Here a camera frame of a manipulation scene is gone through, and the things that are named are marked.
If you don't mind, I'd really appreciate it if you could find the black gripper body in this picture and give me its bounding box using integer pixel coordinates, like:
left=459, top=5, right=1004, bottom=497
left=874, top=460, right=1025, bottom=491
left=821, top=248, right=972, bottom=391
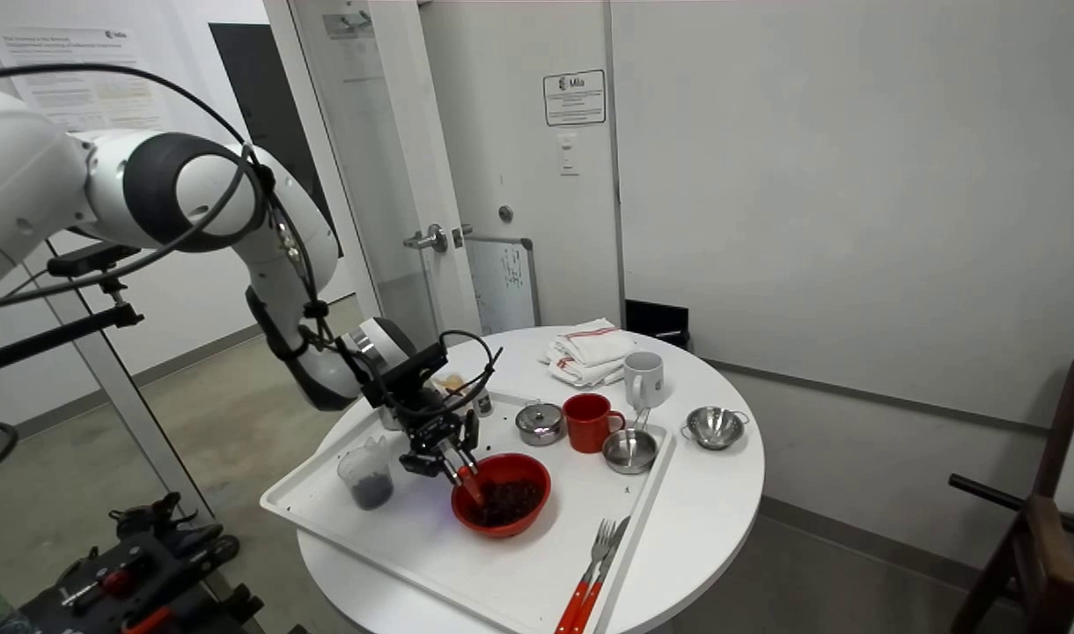
left=362, top=341, right=491, bottom=477

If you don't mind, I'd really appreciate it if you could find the red plastic bowl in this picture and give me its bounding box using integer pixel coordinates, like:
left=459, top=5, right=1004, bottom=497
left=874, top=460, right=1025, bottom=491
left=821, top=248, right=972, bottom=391
left=452, top=454, right=552, bottom=538

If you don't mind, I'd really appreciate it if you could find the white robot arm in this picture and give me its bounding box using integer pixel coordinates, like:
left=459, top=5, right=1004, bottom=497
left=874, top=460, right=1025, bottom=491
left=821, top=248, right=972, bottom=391
left=0, top=92, right=491, bottom=487

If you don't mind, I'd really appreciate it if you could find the small steel bowl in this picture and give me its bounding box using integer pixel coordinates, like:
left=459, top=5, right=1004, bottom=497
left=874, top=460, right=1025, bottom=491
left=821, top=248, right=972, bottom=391
left=682, top=404, right=747, bottom=452

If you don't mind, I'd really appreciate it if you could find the white plastic tray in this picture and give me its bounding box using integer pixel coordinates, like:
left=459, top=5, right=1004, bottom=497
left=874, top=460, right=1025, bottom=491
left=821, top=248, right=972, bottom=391
left=261, top=393, right=675, bottom=634

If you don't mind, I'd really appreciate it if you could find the red mug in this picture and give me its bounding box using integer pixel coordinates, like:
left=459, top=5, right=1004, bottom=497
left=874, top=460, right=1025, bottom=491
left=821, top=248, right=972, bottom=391
left=564, top=393, right=625, bottom=454

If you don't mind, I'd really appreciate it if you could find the white red striped cloth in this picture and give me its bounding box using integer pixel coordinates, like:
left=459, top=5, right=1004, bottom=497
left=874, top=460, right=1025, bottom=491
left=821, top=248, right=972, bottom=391
left=544, top=316, right=634, bottom=386

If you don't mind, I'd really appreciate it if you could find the steel dish under mug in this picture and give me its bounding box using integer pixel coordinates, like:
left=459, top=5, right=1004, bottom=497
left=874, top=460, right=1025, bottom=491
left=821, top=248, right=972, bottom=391
left=604, top=430, right=659, bottom=477

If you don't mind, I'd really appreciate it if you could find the white round table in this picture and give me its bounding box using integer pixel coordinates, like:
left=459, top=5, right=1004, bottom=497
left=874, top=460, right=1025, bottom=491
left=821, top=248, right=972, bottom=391
left=301, top=333, right=763, bottom=634

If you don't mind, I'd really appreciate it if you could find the white grey mug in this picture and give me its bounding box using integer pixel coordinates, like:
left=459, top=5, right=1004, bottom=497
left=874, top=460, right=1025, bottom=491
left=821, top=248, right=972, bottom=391
left=625, top=351, right=665, bottom=413

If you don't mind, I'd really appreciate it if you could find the black tool pile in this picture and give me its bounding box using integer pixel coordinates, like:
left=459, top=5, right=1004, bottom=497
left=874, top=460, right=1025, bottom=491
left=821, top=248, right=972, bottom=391
left=0, top=492, right=263, bottom=634

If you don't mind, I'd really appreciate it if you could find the white door sign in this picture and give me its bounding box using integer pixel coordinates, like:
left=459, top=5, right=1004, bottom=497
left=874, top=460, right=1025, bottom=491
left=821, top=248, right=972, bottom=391
left=544, top=72, right=605, bottom=126

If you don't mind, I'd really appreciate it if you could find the wooden chair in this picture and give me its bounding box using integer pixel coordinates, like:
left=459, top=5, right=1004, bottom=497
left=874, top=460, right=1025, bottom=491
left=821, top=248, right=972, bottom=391
left=950, top=364, right=1074, bottom=634

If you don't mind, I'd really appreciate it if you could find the door lever handle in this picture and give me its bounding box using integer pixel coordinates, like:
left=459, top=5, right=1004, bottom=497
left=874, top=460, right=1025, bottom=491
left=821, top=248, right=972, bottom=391
left=403, top=227, right=452, bottom=254

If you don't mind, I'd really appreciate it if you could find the red handled fork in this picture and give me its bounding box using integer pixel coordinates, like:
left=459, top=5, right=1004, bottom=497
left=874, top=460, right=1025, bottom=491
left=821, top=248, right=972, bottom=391
left=552, top=517, right=618, bottom=634

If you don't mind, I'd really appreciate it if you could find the black box by wall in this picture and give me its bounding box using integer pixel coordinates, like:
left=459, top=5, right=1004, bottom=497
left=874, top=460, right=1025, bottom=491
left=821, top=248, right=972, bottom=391
left=625, top=301, right=692, bottom=348

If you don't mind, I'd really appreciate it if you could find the black camera stand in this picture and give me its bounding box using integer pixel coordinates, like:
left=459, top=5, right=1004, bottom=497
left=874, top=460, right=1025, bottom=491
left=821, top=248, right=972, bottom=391
left=0, top=248, right=209, bottom=511

